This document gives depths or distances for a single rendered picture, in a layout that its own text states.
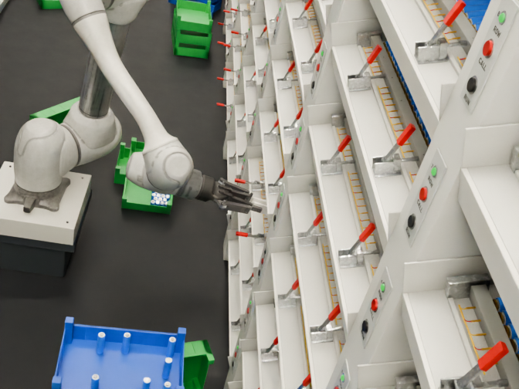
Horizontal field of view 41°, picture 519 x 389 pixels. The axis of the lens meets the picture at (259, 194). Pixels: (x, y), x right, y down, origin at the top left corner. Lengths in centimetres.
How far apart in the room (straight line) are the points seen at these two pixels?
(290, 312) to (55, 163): 107
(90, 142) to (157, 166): 67
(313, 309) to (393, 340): 43
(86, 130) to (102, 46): 48
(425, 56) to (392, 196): 21
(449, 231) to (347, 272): 37
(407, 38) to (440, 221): 33
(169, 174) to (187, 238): 105
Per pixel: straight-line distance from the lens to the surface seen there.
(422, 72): 96
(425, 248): 84
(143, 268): 264
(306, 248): 149
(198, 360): 223
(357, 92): 128
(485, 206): 73
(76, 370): 180
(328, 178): 137
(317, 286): 141
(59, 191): 246
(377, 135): 116
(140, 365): 182
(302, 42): 191
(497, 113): 75
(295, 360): 152
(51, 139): 232
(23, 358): 234
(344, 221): 127
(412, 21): 110
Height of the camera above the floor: 182
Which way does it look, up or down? 36 degrees down
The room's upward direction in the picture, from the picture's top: 15 degrees clockwise
